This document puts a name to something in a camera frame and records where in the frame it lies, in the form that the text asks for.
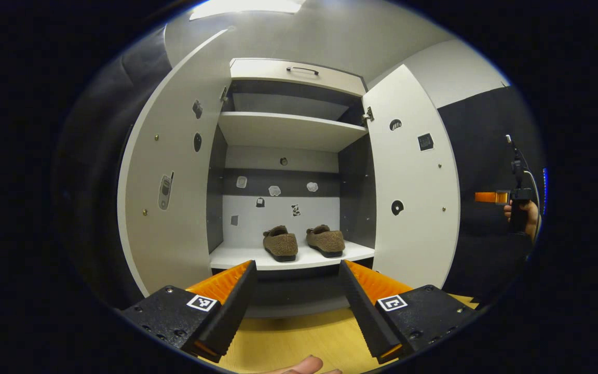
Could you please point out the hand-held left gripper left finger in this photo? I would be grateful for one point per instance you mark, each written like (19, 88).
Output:
(231, 311)

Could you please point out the white cabinet door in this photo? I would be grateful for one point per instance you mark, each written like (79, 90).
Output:
(413, 171)
(174, 156)

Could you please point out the metal door hinge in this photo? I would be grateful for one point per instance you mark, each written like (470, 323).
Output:
(223, 93)
(367, 114)

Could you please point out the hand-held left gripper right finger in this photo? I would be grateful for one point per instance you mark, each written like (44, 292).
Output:
(364, 311)

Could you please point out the white shoe cabinet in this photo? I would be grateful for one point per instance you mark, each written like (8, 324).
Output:
(278, 218)

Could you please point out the white cabinet drawer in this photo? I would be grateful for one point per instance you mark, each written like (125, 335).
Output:
(268, 75)

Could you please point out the brown fuzzy shoe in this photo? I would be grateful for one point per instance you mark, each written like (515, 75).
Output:
(326, 241)
(281, 244)

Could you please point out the white cabinet shelf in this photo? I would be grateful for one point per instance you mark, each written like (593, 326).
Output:
(288, 130)
(236, 257)

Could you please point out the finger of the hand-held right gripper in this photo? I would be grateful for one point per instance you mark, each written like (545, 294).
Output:
(486, 197)

